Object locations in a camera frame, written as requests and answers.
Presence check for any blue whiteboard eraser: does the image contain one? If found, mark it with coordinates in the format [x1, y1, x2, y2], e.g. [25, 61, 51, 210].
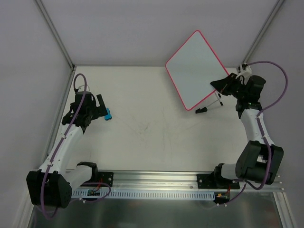
[104, 108, 112, 121]

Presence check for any pink framed whiteboard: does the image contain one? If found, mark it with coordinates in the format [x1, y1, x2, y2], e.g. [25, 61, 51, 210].
[165, 30, 229, 111]

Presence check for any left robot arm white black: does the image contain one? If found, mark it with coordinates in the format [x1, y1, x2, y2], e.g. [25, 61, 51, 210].
[26, 91, 108, 209]

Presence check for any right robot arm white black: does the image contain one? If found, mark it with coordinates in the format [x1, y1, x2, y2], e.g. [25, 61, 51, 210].
[210, 73, 284, 189]

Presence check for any black whiteboard clip lower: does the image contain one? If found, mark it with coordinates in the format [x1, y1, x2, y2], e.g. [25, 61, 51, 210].
[195, 107, 208, 114]

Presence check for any wire whiteboard stand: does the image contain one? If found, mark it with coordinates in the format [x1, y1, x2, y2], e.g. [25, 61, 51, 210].
[206, 92, 224, 108]

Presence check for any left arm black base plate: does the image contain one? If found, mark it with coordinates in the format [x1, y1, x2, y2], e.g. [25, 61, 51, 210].
[97, 171, 114, 187]

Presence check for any left aluminium corner post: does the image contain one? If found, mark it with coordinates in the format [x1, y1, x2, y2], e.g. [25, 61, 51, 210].
[34, 0, 75, 70]

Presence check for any aluminium corner post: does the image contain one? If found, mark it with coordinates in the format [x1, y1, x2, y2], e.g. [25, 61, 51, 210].
[239, 0, 285, 64]
[34, 0, 75, 70]

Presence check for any aluminium mounting rail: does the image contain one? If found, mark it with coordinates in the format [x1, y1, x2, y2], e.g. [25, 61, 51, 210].
[104, 170, 285, 192]

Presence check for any white slotted cable duct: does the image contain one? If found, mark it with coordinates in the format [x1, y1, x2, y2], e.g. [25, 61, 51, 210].
[72, 189, 215, 201]

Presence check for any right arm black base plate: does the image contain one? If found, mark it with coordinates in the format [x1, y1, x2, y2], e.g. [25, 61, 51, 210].
[197, 172, 240, 190]

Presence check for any right aluminium corner post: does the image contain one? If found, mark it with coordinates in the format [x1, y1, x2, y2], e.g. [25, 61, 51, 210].
[239, 0, 285, 64]

